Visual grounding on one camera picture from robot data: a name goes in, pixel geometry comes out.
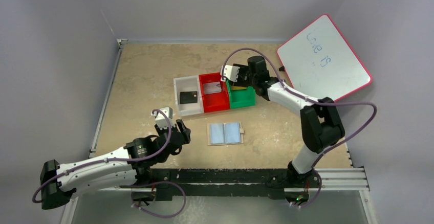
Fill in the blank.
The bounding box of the green plastic bin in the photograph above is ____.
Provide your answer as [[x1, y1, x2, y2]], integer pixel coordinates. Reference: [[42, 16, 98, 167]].
[[226, 81, 256, 109]]

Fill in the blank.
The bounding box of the red plastic bin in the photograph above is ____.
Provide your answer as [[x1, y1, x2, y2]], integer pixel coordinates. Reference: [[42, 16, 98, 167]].
[[199, 72, 230, 113]]

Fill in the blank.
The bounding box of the beige card holder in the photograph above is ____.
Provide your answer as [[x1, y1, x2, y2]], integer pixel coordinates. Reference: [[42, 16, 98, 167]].
[[207, 122, 245, 146]]

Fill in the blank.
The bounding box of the white plastic bin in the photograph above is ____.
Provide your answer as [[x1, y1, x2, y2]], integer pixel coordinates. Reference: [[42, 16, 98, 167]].
[[173, 75, 204, 117]]

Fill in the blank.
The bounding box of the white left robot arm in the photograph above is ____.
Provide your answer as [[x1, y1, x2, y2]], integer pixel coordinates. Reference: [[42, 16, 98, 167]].
[[32, 119, 191, 210]]

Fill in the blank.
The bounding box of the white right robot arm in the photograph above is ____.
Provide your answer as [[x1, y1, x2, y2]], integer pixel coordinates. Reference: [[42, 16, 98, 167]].
[[233, 56, 345, 187]]

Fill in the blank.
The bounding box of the black credit card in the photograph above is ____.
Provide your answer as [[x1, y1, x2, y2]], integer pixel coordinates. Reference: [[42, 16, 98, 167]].
[[179, 91, 198, 104]]

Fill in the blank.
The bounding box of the silver credit card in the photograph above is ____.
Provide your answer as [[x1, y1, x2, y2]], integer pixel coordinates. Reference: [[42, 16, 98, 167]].
[[202, 81, 222, 95]]

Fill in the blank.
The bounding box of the pink framed whiteboard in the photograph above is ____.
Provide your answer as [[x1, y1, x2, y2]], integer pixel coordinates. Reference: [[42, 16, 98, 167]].
[[277, 14, 372, 102]]

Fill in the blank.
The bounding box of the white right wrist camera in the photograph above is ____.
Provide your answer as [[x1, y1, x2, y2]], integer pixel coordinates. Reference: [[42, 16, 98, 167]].
[[221, 65, 240, 82]]

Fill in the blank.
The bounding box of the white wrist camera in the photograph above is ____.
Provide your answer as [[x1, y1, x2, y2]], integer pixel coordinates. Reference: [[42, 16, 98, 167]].
[[221, 65, 240, 82], [151, 107, 175, 129]]

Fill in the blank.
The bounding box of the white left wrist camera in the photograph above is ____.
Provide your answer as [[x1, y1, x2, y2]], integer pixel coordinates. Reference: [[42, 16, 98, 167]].
[[151, 107, 175, 129]]

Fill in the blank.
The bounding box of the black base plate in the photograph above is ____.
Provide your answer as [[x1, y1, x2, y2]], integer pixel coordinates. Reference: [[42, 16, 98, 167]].
[[122, 168, 322, 201]]

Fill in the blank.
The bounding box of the aluminium frame rail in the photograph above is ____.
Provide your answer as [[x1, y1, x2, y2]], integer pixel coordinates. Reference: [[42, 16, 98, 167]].
[[61, 168, 375, 223]]

